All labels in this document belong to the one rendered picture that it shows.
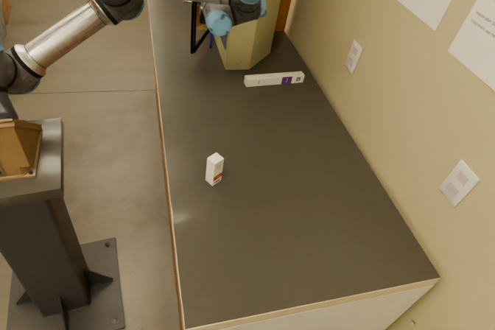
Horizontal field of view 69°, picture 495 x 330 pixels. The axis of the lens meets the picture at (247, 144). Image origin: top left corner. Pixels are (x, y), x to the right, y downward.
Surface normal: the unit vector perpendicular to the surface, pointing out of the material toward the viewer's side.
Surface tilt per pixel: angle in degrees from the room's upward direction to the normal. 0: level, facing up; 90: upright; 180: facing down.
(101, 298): 0
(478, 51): 90
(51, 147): 0
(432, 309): 90
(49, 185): 0
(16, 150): 90
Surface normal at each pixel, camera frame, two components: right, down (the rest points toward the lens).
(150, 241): 0.14, -0.72
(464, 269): -0.96, 0.07
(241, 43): 0.24, 0.69
